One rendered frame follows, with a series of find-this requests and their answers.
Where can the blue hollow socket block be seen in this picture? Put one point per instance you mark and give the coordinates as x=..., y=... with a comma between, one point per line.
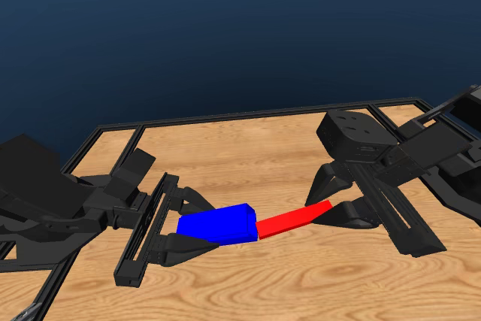
x=214, y=225

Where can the thin red peg bar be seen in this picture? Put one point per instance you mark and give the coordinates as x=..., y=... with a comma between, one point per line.
x=289, y=219

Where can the black table frame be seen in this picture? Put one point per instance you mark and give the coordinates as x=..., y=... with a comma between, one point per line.
x=225, y=117

